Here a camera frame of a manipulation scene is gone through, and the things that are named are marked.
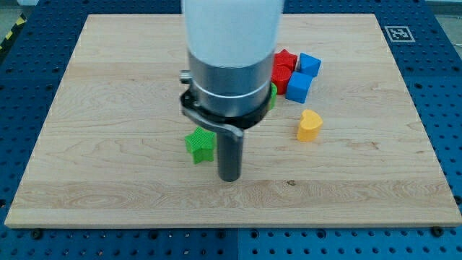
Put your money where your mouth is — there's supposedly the blue cube block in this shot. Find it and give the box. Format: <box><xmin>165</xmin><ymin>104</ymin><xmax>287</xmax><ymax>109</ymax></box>
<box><xmin>285</xmin><ymin>71</ymin><xmax>313</xmax><ymax>104</ymax></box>

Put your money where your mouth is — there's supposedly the red cylinder block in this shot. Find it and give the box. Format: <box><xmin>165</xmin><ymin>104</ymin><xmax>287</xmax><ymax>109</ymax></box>
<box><xmin>271</xmin><ymin>65</ymin><xmax>292</xmax><ymax>95</ymax></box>

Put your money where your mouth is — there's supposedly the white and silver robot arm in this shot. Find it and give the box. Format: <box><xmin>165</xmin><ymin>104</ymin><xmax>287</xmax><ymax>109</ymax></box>
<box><xmin>180</xmin><ymin>0</ymin><xmax>284</xmax><ymax>182</ymax></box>

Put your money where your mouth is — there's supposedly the green star block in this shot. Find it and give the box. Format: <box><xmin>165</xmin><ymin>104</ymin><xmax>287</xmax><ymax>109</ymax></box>
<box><xmin>184</xmin><ymin>126</ymin><xmax>216</xmax><ymax>164</ymax></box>

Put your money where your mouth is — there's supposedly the green block behind arm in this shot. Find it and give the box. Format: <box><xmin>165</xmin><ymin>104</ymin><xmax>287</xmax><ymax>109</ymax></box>
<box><xmin>269</xmin><ymin>82</ymin><xmax>278</xmax><ymax>110</ymax></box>

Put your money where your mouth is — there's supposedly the black clamp ring with lever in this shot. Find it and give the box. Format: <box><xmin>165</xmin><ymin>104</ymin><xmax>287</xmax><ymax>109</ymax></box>
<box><xmin>180</xmin><ymin>87</ymin><xmax>272</xmax><ymax>142</ymax></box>

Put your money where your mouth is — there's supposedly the yellow heart block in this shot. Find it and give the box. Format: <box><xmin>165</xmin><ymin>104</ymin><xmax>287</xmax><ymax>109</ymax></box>
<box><xmin>297</xmin><ymin>109</ymin><xmax>323</xmax><ymax>142</ymax></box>

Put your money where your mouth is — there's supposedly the fiducial marker tag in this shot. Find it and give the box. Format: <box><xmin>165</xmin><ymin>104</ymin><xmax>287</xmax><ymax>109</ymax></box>
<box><xmin>385</xmin><ymin>25</ymin><xmax>415</xmax><ymax>43</ymax></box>

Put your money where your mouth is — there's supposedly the red star block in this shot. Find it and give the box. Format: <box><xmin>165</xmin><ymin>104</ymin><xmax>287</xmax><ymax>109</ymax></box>
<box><xmin>274</xmin><ymin>49</ymin><xmax>298</xmax><ymax>72</ymax></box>

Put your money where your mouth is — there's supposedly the wooden board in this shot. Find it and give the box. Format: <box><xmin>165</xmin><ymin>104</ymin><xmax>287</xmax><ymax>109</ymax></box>
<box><xmin>5</xmin><ymin>14</ymin><xmax>461</xmax><ymax>229</ymax></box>

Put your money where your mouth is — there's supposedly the blue angular block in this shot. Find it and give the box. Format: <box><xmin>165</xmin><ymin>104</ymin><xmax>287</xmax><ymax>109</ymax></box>
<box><xmin>299</xmin><ymin>53</ymin><xmax>321</xmax><ymax>77</ymax></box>

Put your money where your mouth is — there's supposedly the black yellow hazard tape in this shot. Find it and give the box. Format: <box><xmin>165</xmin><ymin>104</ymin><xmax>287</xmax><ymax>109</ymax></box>
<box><xmin>1</xmin><ymin>13</ymin><xmax>27</xmax><ymax>53</ymax></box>

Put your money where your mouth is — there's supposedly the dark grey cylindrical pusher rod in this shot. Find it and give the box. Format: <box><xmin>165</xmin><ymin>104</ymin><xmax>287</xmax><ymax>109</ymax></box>
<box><xmin>217</xmin><ymin>134</ymin><xmax>243</xmax><ymax>182</ymax></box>

